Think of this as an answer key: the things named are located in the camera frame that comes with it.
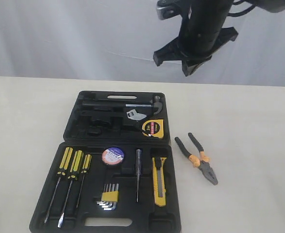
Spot yellow utility knife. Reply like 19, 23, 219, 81
152, 157, 166, 207

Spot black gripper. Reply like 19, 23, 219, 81
153, 0, 238, 77

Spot black plastic tool case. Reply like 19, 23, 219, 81
29, 91, 181, 233

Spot hex key set yellow holder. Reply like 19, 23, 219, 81
97, 183, 119, 211

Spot black electrical tape roll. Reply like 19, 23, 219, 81
101, 147, 125, 166

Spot silver adjustable wrench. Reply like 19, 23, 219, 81
126, 109, 147, 121

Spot middle yellow black screwdriver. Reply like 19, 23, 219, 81
57, 150, 84, 228

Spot white backdrop curtain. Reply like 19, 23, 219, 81
0, 0, 285, 86

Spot clear tester screwdriver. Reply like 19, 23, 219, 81
135, 149, 142, 202

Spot claw hammer black handle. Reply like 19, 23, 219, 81
82, 96, 163, 115

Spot small yellow black screwdriver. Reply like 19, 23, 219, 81
76, 154, 92, 209

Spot orange black combination pliers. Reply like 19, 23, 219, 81
174, 133, 218, 185

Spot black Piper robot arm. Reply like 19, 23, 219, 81
153, 0, 285, 76

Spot large yellow black screwdriver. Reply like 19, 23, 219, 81
44, 147, 73, 224

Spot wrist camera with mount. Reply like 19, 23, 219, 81
156, 0, 192, 20

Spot yellow 2m tape measure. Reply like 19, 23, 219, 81
142, 119, 164, 139

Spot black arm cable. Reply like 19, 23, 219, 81
227, 0, 257, 17

